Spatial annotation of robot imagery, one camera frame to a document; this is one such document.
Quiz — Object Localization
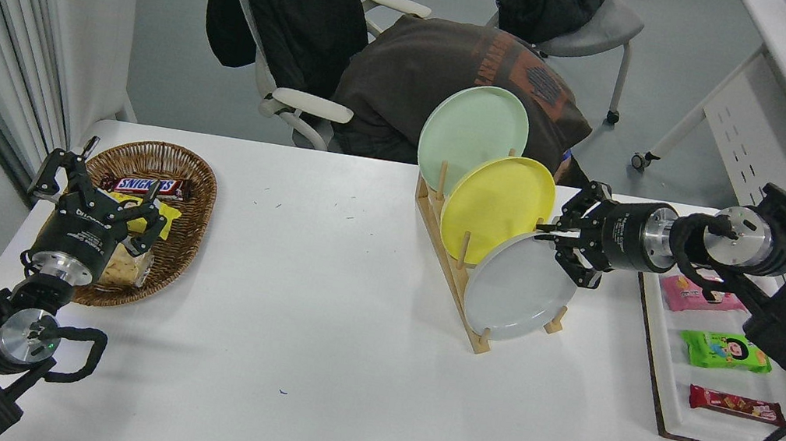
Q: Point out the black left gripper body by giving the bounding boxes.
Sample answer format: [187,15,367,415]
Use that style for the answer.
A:
[30,196,128,276]

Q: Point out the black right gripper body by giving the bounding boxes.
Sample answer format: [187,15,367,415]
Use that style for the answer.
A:
[589,194,661,277]

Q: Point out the grey plate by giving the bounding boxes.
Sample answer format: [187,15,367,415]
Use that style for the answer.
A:
[457,222,586,352]

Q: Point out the yellow plate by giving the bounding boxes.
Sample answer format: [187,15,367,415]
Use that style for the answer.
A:
[434,146,562,277]

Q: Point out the wooden plate rack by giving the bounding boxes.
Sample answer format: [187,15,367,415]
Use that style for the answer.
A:
[392,135,593,368]

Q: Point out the pale green plate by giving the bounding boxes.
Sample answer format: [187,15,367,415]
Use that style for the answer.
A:
[411,76,536,208]

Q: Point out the yellow snack pack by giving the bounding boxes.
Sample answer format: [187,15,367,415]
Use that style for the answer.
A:
[100,189,185,242]

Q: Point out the brown wicker basket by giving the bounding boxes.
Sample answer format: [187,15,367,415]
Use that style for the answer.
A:
[45,128,224,323]

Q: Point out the Snickers chocolate bar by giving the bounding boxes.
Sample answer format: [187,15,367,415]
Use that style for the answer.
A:
[100,166,196,206]

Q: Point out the clear bag of crackers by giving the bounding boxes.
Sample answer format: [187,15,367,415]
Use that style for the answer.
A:
[97,238,157,293]

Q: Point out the pink snack pack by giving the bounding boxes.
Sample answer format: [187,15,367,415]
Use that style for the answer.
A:
[657,270,753,324]

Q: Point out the white rectangular tray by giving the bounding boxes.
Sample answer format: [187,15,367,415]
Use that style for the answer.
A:
[615,245,786,441]

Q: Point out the green snack pack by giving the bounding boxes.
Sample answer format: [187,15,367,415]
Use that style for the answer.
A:
[677,326,777,379]

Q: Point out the grey wheeled chair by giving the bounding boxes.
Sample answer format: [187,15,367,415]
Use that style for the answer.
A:
[447,0,650,149]

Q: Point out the red snack bar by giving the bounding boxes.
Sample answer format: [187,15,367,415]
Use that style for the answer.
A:
[686,383,786,428]

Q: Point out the person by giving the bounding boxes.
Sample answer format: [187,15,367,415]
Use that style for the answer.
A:
[325,3,611,193]

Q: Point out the white office chair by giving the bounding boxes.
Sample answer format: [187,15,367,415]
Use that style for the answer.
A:
[210,0,435,166]

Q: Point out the black jacket on grey chair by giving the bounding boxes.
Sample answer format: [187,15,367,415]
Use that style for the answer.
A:
[485,0,607,56]

